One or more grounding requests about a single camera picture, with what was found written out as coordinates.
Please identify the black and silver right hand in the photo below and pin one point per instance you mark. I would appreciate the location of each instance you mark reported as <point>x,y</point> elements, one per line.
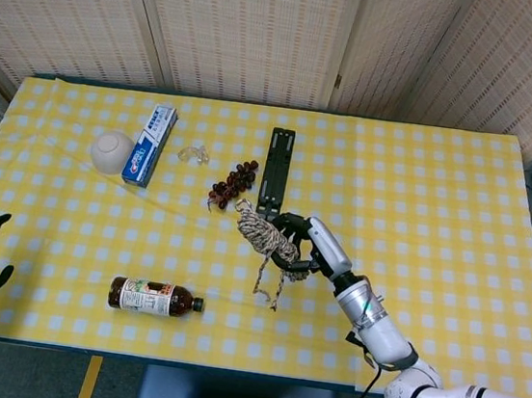
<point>327,250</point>

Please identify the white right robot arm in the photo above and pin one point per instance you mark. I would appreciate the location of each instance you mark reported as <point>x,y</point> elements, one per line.
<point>384,340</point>

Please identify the black folding stand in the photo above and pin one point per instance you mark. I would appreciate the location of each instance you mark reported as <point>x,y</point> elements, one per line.
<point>275,171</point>

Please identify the yellow white checked tablecloth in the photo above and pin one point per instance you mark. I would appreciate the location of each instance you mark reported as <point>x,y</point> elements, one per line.
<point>416,203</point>

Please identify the dark red grape bunch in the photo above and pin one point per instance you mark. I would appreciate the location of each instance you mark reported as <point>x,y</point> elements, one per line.
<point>234,180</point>

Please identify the clear plastic piece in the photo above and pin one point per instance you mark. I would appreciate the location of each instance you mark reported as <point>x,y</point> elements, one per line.
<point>194,155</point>

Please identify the brass screen hinge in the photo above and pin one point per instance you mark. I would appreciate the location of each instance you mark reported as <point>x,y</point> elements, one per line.
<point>338,80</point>

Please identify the yellow floor tape strip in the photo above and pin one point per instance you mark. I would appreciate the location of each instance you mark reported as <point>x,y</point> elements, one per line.
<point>89,383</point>

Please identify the brown plastic drink bottle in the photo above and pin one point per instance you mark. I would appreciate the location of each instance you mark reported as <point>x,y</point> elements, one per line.
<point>142,296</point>

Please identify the beige overturned bowl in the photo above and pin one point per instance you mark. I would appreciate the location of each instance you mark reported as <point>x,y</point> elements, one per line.
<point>111,151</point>

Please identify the blue white toothpaste box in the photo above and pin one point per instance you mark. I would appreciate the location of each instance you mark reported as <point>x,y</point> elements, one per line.
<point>148,146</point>

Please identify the woven bamboo screen panel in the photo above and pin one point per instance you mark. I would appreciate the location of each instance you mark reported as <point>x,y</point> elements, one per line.
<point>248,27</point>
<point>519,70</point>
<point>62,4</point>
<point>391,49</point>

